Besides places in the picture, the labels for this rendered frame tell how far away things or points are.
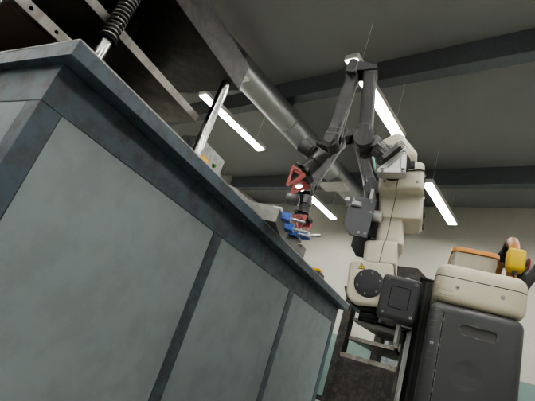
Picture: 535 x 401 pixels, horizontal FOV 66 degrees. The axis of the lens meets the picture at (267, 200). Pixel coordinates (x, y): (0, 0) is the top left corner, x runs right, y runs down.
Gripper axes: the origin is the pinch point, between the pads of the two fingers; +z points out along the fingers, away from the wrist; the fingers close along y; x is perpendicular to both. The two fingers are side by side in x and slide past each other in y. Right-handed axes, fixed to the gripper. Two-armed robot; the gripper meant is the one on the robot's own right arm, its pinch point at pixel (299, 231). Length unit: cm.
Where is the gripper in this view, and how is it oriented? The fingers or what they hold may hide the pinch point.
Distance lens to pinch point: 190.6
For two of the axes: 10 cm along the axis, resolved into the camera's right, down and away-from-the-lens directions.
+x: 9.0, -0.4, -4.4
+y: -3.8, -5.7, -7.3
